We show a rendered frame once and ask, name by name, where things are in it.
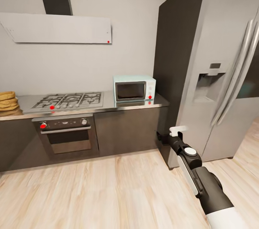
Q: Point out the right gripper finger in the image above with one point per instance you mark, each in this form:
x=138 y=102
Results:
x=158 y=135

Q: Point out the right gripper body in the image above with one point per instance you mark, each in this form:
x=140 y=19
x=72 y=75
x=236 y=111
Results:
x=168 y=139

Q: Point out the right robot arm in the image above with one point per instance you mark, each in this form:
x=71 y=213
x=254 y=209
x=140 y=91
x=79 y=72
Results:
x=218 y=208

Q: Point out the range hood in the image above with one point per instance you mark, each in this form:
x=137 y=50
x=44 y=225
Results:
x=58 y=25

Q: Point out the oven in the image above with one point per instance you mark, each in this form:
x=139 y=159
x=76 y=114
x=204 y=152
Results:
x=67 y=136

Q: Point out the microwave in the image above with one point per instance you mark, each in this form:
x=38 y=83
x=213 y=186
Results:
x=133 y=87

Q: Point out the fridge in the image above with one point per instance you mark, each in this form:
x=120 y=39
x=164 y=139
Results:
x=206 y=66

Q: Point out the popcorn bag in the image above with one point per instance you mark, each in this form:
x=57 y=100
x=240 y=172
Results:
x=8 y=101

